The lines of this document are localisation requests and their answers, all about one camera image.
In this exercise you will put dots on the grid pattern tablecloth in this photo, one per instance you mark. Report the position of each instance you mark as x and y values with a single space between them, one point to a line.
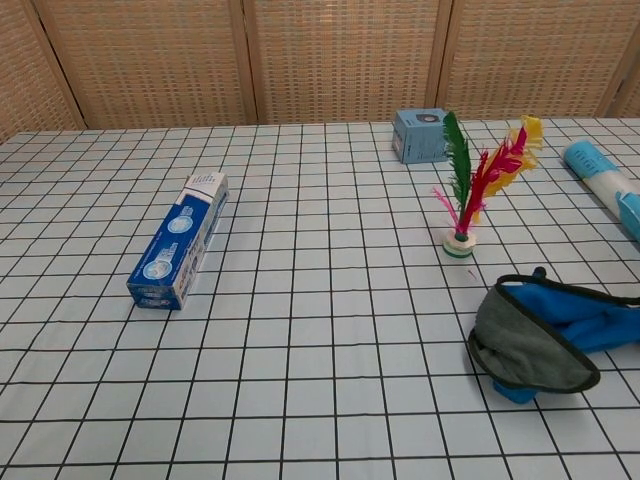
275 350

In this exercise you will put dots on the small light blue cube box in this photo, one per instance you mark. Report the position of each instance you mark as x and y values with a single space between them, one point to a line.
420 137

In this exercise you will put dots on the woven rattan folding screen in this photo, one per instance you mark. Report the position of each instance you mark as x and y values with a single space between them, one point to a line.
320 60

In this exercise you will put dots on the colourful feather shuttlecock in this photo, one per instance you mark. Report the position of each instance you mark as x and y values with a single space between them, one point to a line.
475 180

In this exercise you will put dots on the blue white toothpaste box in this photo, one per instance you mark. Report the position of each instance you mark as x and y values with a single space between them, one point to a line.
180 240

